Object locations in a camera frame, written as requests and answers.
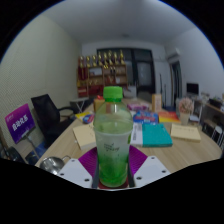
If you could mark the orange book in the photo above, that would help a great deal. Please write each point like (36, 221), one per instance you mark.
(169, 117)

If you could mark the white air conditioner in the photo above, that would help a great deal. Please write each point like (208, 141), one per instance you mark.
(173, 54)

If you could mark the beige book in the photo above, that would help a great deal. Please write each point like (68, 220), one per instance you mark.
(84, 136)

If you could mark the wooden shelf unit with trophies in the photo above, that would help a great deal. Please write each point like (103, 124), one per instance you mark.
(100, 76)

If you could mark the computer monitor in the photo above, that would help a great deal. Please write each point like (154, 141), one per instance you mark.
(192, 88)

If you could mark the bright yellow book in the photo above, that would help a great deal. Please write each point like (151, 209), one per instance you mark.
(79, 115)

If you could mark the tall orange box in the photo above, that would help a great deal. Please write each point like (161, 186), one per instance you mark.
(156, 102)

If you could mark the purple sign board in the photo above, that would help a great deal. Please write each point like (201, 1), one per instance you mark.
(20, 123)

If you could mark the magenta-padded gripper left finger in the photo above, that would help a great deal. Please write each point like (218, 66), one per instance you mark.
(73, 171)

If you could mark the white round stool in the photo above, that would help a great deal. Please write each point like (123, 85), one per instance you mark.
(218, 131)

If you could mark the pale yellow book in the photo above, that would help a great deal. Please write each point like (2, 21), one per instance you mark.
(186, 132)

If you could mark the cluttered wooden side desk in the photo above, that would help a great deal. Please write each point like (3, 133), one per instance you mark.
(213, 106)

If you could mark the teal book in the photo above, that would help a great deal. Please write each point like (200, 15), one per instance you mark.
(156, 135)

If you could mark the black office chair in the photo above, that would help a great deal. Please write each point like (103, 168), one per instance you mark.
(46, 113)

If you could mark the small steel cup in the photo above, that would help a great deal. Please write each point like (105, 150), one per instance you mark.
(51, 165)

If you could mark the blue book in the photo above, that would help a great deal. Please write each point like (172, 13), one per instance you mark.
(146, 117)

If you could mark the green drink bottle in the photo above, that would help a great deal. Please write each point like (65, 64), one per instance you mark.
(112, 140)

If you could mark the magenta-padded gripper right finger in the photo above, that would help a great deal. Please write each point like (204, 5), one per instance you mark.
(151, 170)

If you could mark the pink flowers in white pot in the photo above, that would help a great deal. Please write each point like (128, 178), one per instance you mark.
(186, 106)

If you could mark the small round side table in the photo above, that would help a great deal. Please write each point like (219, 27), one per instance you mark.
(79, 101)

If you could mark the dark glass door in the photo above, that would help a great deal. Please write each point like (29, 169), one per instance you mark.
(143, 71)

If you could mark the pink box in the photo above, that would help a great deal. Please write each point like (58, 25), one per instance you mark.
(137, 106)

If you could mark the white book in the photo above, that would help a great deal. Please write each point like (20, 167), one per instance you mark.
(136, 133)

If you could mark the yellow gift box red ribbon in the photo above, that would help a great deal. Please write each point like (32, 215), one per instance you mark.
(98, 104)

